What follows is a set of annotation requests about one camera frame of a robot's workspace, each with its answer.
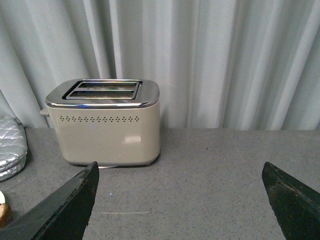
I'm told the upper silver quilted oven mitt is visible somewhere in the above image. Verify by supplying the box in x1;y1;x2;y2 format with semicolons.
0;118;28;171

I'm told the beige two-slot toaster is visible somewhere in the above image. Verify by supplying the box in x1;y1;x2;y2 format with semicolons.
41;78;161;168

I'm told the light grey curtain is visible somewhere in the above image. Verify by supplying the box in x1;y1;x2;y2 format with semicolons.
0;0;320;130

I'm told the silver quilted oven mitt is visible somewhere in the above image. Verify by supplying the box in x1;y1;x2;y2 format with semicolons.
0;160;26;182
0;118;28;171

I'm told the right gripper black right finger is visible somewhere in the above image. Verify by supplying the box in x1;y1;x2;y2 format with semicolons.
261;162;320;240

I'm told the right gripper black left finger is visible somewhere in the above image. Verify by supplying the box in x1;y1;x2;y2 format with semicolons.
0;161;100;240

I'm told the lower silver quilted oven mitt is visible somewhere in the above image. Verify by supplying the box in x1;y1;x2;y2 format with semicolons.
0;160;26;182

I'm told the brown bread slice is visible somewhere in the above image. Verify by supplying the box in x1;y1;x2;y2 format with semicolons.
0;203;12;228

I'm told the white plate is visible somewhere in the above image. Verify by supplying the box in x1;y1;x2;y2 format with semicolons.
0;191;6;204

